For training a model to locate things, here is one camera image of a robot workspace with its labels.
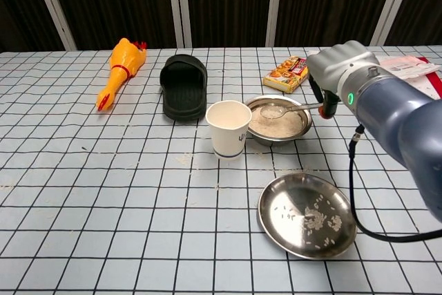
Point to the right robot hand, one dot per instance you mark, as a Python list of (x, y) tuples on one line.
[(331, 67)]

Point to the metal spoon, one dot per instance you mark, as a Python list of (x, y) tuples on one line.
[(273, 112)]

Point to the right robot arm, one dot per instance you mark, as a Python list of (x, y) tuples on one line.
[(404, 112)]

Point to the heap of raw rice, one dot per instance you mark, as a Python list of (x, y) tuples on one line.
[(276, 127)]

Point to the steel bowl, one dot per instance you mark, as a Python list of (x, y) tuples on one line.
[(276, 140)]

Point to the white paper cup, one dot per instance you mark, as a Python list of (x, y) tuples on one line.
[(228, 131)]

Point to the yellow snack box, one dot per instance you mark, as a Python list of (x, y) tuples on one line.
[(286, 74)]

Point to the pink wet wipes pack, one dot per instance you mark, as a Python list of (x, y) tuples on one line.
[(404, 65)]

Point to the black slipper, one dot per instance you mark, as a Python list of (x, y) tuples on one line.
[(183, 91)]

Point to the steel plate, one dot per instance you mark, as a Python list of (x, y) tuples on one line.
[(304, 219)]

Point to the yellow rubber chicken toy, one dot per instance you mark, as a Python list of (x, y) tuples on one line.
[(122, 61)]

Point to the dark folding screen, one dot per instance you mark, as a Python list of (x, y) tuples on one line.
[(121, 1)]

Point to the checkered tablecloth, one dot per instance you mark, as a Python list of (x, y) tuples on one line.
[(103, 188)]

